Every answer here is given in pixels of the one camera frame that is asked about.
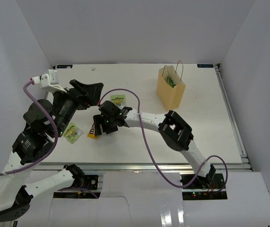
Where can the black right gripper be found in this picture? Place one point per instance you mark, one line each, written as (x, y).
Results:
(98, 119)

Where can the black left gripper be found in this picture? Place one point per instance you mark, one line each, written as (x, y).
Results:
(85, 95)

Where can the yellow m&m's candy bag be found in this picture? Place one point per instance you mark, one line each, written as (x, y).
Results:
(92, 132)

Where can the green snack packet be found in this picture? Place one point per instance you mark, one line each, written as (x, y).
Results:
(72, 133)
(118, 100)

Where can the brown paper bag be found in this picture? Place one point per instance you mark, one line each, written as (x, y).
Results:
(171, 97)

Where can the green yellow chip bag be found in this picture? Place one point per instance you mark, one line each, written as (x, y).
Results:
(170, 81)

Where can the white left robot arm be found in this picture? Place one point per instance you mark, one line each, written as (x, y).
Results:
(46, 122)

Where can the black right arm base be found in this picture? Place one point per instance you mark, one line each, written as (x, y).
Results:
(197, 192)

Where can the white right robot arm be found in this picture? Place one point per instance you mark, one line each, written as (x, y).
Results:
(176, 133)

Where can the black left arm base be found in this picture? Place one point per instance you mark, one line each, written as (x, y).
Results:
(89, 182)

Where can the left blue table label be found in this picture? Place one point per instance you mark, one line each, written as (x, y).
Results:
(64, 66)

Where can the blue table label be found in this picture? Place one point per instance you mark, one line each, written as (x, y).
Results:
(64, 66)
(205, 65)

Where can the right blue table label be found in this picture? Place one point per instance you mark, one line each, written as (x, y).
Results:
(205, 65)

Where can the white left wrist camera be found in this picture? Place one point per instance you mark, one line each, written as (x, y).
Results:
(49, 81)

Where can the aluminium front rail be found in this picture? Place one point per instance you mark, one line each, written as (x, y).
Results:
(109, 167)

